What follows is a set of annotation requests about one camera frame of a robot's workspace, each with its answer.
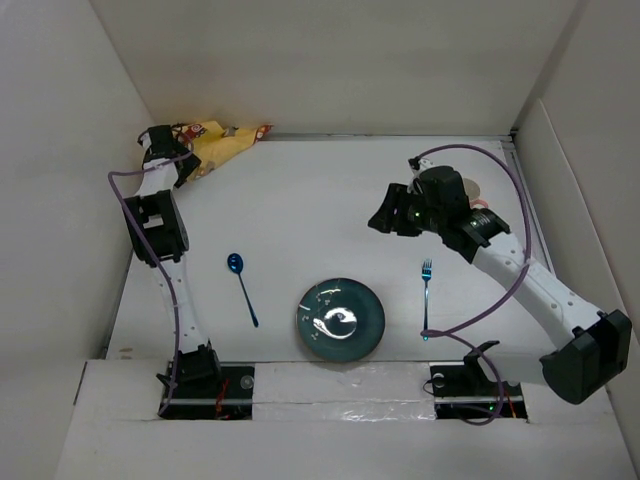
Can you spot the dark teal ceramic plate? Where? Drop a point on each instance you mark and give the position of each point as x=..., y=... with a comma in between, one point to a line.
x=340, y=320

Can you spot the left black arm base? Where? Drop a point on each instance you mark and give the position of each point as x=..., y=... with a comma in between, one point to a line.
x=228, y=399

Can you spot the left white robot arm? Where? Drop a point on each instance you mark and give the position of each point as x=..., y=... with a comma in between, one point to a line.
x=160, y=240

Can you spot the pink and white cup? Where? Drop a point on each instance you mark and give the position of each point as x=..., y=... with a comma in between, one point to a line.
x=473, y=193

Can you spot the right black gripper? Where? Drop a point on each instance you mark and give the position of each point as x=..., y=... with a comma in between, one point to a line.
x=385, y=219

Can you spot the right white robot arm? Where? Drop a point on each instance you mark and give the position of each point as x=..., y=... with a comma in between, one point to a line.
x=591, y=346

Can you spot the yellow car-print cloth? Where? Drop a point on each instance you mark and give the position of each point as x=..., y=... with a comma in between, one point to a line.
x=215, y=145

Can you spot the blue metal fork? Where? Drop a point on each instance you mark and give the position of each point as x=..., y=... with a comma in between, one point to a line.
x=426, y=275

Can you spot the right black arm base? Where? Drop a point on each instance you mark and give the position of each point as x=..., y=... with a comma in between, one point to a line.
x=461, y=390

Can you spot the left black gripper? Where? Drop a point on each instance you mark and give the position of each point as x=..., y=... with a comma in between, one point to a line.
x=189, y=165

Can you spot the blue metal spoon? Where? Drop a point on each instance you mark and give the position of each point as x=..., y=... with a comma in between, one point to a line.
x=235, y=264

